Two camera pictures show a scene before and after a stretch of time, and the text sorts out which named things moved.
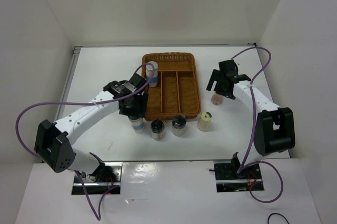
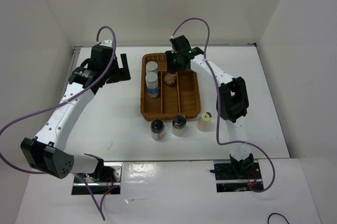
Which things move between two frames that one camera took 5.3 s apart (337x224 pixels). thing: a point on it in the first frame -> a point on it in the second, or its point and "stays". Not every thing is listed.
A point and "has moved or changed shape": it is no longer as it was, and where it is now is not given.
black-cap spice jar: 179,123 stays
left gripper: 140,111 -> 121,74
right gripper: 216,76 -> 170,66
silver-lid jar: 154,81 stays
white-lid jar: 138,125 -> 152,84
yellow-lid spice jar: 204,124 stays
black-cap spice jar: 157,127 stays
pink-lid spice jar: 217,99 has moved or changed shape
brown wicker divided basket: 177,92 stays
